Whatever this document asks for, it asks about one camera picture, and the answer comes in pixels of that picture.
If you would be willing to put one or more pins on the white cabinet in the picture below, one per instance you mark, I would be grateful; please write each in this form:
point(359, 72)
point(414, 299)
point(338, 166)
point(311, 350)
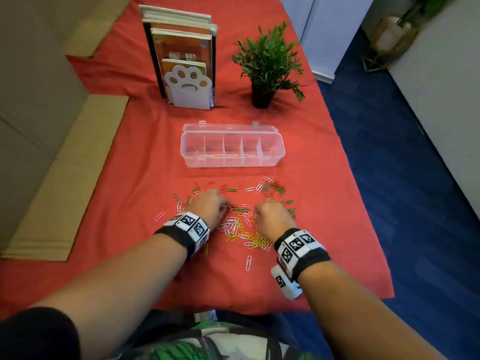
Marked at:
point(326, 33)

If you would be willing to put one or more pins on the person's left hand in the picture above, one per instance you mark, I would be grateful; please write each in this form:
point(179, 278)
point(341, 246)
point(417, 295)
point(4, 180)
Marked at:
point(208, 208)

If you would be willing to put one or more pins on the left wrist tracker band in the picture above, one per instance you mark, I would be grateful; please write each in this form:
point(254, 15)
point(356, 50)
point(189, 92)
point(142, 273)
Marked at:
point(187, 230)

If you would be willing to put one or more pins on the green potted plant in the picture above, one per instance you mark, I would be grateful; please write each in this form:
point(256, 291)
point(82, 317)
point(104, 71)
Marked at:
point(268, 65)

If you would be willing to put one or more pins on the red tablecloth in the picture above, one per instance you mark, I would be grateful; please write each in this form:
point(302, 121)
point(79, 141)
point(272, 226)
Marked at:
point(210, 157)

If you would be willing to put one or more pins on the person's right fingers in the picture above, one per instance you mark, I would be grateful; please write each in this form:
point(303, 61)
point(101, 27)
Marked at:
point(259, 216)

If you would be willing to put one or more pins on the pile of coloured paper clips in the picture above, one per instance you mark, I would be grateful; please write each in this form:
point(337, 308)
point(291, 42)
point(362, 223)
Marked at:
point(240, 217)

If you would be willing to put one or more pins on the orange cover book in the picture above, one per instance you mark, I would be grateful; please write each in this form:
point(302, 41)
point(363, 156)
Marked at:
point(183, 48)

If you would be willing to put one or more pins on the person's right hand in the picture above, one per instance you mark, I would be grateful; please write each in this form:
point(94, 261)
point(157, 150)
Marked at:
point(273, 221)

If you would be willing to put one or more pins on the white cover book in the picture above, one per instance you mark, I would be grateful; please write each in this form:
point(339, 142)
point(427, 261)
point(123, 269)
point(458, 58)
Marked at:
point(174, 14)

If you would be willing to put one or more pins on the dark thin book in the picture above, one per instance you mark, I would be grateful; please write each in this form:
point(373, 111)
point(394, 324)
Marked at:
point(155, 59)

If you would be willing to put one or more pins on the small pale green book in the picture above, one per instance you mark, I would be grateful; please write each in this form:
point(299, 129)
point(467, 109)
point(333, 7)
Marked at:
point(183, 64)

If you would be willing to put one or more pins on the brown cardboard box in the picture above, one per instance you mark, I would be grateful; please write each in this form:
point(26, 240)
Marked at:
point(48, 119)

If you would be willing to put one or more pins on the plant in wicker basket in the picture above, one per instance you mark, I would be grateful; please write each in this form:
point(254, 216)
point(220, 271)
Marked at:
point(399, 31)

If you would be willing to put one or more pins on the person's right forearm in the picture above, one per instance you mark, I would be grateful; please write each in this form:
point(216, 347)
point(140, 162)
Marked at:
point(360, 314)

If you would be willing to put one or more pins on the person's patterned shirt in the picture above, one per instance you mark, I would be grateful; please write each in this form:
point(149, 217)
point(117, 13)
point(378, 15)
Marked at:
point(195, 339)

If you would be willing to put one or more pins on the person's left forearm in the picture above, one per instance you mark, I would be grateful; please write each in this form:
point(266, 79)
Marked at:
point(112, 281)

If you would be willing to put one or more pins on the wrist tracker band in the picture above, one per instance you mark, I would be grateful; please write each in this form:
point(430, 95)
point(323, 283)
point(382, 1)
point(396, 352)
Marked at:
point(298, 258)
point(187, 230)

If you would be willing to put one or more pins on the white paw bookend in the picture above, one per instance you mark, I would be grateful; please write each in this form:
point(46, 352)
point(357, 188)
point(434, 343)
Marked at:
point(188, 88)

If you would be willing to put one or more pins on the right wrist tracker band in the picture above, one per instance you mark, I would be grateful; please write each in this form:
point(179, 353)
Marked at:
point(298, 258)

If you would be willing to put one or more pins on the person's left fingers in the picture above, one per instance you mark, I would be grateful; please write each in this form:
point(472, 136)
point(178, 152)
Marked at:
point(224, 203)

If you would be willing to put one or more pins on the clear plastic compartment box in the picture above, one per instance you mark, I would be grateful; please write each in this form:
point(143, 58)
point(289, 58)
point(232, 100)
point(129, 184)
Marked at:
point(231, 145)

